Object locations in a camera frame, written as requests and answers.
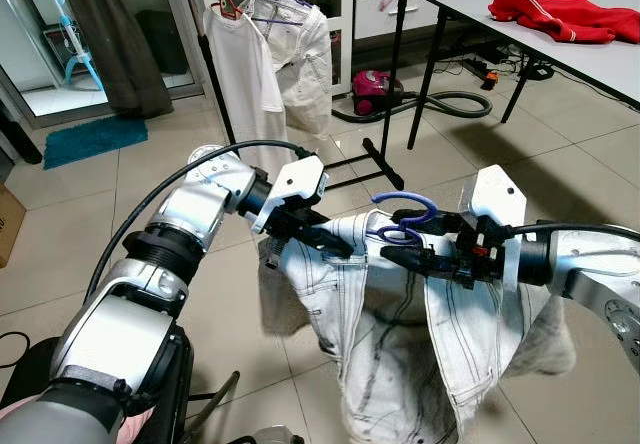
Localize black power strip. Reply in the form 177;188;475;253
460;57;513;92

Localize pink cushion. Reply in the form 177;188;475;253
118;409;159;444

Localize red garment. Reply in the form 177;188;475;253
488;0;640;45

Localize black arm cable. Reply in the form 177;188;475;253
85;139;316;300
508;222;640;247

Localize dark grey curtain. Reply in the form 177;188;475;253
55;0;174;118

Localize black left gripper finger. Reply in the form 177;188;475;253
300;222;358;259

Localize blue floor mat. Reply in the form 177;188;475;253
42;116;149;171

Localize silver robot left leg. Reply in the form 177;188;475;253
250;424;303;444

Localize black vacuum hose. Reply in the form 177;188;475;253
335;89;494;123

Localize brown cardboard box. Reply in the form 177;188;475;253
0;184;29;270

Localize black clothes rack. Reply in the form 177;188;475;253
168;0;411;193

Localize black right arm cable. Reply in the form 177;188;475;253
508;222;640;247

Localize white hanging shirt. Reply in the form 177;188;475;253
205;9;291;180

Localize white jeans black stitching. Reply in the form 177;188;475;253
258;209;578;444

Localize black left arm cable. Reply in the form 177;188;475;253
85;139;316;300

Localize magenta vacuum cleaner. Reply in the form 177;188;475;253
352;69;406;117

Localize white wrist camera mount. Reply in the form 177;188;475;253
248;157;329;235
458;164;529;293

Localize white table black legs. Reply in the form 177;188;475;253
408;0;640;152

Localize white glass-door cabinet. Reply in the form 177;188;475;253
295;0;456;95

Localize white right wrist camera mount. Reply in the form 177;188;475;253
458;164;529;293

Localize red hanger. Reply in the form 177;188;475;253
213;0;248;22

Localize off-white denim garment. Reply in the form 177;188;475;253
250;0;334;140

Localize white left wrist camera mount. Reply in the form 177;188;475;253
248;157;329;235

